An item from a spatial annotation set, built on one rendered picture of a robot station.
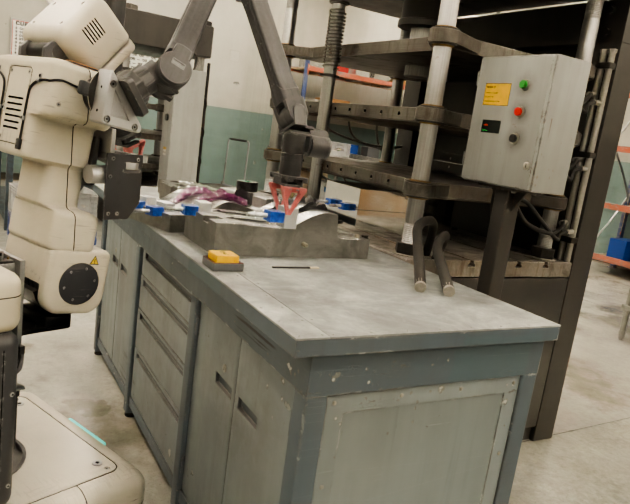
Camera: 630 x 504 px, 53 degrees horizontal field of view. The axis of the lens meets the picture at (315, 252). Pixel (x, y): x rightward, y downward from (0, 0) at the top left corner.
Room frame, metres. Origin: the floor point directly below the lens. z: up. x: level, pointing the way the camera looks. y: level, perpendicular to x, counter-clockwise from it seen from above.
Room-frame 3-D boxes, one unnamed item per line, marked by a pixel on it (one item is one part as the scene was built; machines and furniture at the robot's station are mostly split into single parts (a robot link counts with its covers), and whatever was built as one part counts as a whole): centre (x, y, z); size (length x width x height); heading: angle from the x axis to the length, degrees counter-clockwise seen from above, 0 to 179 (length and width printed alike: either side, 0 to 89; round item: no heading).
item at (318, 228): (1.87, 0.12, 0.87); 0.50 x 0.26 x 0.14; 121
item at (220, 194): (2.13, 0.37, 0.90); 0.26 x 0.18 x 0.08; 138
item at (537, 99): (2.04, -0.59, 0.74); 0.31 x 0.22 x 1.47; 31
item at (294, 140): (1.62, 0.09, 1.12); 0.07 x 0.06 x 0.07; 123
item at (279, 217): (1.59, 0.13, 0.93); 0.13 x 0.05 x 0.05; 120
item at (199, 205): (1.78, 0.38, 0.89); 0.13 x 0.05 x 0.05; 119
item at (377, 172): (2.82, -0.35, 0.96); 1.29 x 0.83 x 0.18; 31
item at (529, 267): (2.83, -0.34, 0.76); 1.30 x 0.84 x 0.07; 31
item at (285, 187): (1.60, 0.09, 0.99); 0.07 x 0.07 x 0.09; 30
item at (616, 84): (3.06, -0.74, 0.90); 1.31 x 0.16 x 1.80; 31
